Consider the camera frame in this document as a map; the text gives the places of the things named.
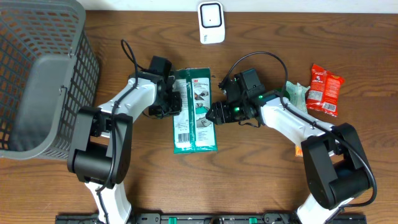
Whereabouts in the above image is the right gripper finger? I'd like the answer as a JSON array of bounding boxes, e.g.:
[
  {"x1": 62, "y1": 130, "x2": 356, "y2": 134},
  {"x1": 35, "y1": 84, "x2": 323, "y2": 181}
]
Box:
[
  {"x1": 207, "y1": 102, "x2": 218, "y2": 114},
  {"x1": 205, "y1": 111, "x2": 218, "y2": 125}
]

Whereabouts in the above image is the green white packet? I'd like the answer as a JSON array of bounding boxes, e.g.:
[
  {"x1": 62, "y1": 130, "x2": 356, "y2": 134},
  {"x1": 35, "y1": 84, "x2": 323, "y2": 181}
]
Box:
[{"x1": 173, "y1": 67, "x2": 218, "y2": 154}]

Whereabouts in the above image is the green lid seasoning jar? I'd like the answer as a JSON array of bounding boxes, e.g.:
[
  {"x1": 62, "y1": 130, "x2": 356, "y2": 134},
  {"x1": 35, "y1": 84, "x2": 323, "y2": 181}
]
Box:
[{"x1": 277, "y1": 88, "x2": 290, "y2": 100}]

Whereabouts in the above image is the pale green tissue pack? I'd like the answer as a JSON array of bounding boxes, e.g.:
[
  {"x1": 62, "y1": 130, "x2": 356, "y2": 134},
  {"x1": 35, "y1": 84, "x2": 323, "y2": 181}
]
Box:
[{"x1": 286, "y1": 81, "x2": 310, "y2": 113}]

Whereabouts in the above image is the small orange carton box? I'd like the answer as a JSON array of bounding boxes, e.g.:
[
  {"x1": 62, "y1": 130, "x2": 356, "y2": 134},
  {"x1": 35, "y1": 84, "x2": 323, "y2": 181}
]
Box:
[{"x1": 295, "y1": 146, "x2": 303, "y2": 157}]

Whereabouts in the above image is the red snack bag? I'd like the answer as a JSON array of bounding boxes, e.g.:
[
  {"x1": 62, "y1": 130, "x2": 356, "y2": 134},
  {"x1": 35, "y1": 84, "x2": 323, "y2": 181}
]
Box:
[{"x1": 306, "y1": 64, "x2": 345, "y2": 117}]

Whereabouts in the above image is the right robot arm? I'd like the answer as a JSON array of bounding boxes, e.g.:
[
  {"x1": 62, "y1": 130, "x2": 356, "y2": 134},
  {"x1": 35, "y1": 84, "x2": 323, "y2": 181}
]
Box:
[{"x1": 206, "y1": 69, "x2": 375, "y2": 223}]

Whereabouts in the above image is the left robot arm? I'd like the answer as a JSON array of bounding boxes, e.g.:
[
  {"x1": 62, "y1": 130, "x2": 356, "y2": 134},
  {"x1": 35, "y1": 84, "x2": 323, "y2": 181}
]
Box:
[{"x1": 56, "y1": 56, "x2": 182, "y2": 223}]

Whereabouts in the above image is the white barcode scanner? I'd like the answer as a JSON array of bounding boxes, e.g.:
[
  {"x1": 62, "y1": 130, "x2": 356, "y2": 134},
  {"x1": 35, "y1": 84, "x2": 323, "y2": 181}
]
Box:
[{"x1": 197, "y1": 1, "x2": 226, "y2": 45}]

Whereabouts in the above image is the grey plastic mesh basket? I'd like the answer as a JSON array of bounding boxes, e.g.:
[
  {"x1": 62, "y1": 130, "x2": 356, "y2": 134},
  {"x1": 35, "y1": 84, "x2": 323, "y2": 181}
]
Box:
[{"x1": 1, "y1": 1, "x2": 100, "y2": 160}]

